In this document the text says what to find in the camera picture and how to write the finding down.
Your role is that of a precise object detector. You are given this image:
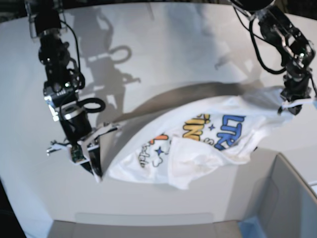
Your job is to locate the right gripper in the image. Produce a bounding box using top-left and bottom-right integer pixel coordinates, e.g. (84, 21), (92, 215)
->
(46, 110), (121, 182)

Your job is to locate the grey cardboard bin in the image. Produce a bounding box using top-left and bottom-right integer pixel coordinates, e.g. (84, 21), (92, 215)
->
(237, 152), (317, 238)

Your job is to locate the white printed t-shirt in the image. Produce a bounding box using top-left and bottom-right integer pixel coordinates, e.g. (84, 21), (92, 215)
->
(106, 87), (294, 190)

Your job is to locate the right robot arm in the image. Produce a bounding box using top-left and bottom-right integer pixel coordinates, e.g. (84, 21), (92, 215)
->
(24, 0), (119, 182)

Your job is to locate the grey tape strip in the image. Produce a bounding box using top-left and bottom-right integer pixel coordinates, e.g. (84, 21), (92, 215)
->
(75, 213), (214, 227)

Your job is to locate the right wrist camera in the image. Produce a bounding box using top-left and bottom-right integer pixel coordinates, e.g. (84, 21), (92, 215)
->
(70, 145), (89, 165)

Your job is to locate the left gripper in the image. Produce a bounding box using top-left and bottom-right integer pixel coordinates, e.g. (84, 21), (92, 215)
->
(277, 74), (317, 116)

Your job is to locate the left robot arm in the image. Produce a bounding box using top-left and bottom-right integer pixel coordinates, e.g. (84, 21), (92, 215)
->
(230, 0), (317, 116)

